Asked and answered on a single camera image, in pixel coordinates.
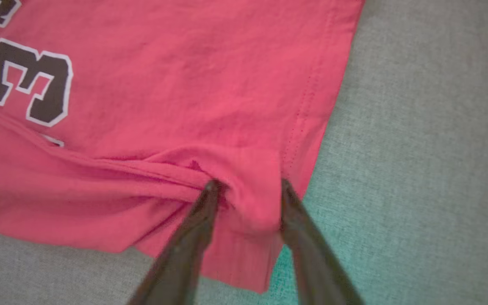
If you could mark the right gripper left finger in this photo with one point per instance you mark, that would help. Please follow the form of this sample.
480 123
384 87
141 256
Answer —
184 254

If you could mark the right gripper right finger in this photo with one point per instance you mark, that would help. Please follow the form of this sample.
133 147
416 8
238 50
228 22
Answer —
316 262

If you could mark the red sports shorts white trim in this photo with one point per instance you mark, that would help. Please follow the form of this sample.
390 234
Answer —
163 106

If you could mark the grey sofa seat cushion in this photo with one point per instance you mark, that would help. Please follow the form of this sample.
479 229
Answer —
417 169

